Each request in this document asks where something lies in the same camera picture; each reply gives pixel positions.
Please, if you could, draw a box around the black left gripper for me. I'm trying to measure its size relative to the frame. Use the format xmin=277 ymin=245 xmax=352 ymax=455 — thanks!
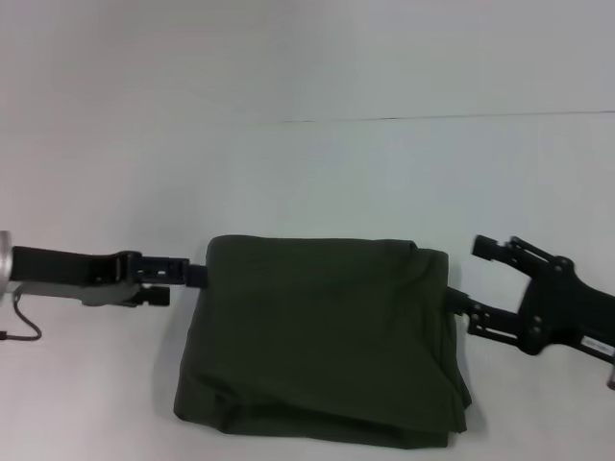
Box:
xmin=10 ymin=245 xmax=209 ymax=308

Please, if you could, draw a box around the dark green FREE T-shirt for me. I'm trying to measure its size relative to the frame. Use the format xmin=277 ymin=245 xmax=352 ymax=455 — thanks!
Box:
xmin=171 ymin=233 xmax=475 ymax=437

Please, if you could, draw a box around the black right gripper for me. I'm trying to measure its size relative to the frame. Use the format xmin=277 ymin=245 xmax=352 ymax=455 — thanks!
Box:
xmin=445 ymin=234 xmax=615 ymax=366

